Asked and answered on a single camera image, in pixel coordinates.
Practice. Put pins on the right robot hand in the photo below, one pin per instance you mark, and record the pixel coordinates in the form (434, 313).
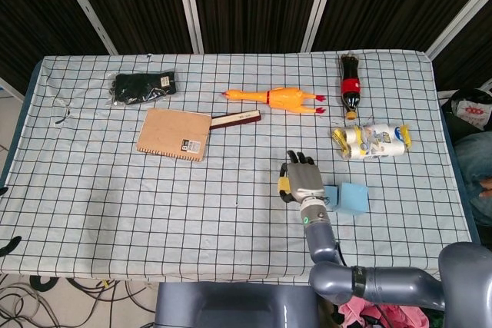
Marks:
(303, 182)

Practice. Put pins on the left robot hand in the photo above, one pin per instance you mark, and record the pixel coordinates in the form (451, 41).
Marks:
(9, 246)

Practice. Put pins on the small yellow foam cube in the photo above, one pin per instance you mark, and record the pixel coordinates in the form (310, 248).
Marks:
(284, 184)

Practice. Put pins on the small blue foam block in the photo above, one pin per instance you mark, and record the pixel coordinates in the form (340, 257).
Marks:
(331, 195)

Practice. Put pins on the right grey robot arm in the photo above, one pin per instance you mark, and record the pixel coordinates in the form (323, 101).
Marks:
(323, 243)

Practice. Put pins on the large blue foam cube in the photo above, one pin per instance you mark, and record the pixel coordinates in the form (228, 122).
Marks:
(353, 197)

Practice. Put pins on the pack of white rolls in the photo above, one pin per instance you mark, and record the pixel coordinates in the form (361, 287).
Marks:
(378, 140)

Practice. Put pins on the yellow rubber chicken toy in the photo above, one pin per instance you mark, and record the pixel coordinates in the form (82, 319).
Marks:
(282, 98)

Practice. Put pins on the cola bottle red label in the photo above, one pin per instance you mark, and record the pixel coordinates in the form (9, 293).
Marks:
(350, 86)

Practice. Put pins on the brown spiral notebook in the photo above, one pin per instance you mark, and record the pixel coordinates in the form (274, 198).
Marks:
(173, 134)

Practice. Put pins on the grey robot torso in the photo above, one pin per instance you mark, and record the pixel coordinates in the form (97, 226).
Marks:
(230, 305)

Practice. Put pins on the checked light blue tablecloth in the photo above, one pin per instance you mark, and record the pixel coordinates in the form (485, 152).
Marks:
(153, 209)

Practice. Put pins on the pink cloth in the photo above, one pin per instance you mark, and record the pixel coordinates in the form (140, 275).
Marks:
(396, 314)

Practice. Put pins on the person in blue jeans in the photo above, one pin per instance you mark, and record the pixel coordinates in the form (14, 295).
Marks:
(474, 159)

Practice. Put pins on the white bag red print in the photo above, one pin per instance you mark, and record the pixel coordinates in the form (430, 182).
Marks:
(471, 107)

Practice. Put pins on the black gloves in plastic bag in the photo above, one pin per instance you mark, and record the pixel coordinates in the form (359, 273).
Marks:
(142, 88)

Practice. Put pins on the white frame post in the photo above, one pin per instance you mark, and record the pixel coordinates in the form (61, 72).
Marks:
(457, 20)
(319, 5)
(86, 5)
(189, 5)

